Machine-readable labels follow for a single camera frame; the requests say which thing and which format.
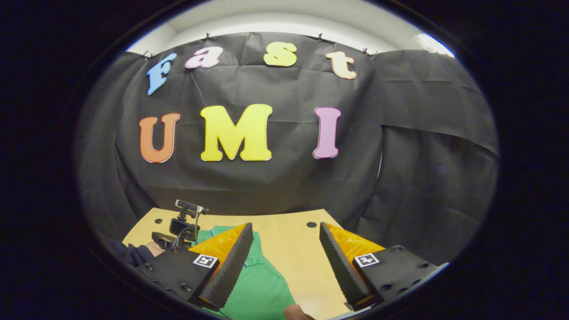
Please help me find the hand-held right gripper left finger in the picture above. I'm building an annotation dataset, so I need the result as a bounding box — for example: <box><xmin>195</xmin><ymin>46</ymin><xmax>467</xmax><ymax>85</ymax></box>
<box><xmin>136</xmin><ymin>222</ymin><xmax>254</xmax><ymax>312</ymax></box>

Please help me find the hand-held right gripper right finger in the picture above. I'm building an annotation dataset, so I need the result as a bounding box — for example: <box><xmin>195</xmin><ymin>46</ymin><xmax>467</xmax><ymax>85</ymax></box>
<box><xmin>319</xmin><ymin>222</ymin><xmax>441</xmax><ymax>312</ymax></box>

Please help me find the green T-shirt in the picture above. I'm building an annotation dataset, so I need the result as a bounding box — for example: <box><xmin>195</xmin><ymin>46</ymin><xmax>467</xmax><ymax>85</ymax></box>
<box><xmin>193</xmin><ymin>225</ymin><xmax>297</xmax><ymax>320</ymax></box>

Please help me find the black backdrop cloth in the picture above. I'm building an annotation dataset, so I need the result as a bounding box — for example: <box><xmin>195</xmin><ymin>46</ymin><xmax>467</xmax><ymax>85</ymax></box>
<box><xmin>73</xmin><ymin>31</ymin><xmax>499</xmax><ymax>267</ymax></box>

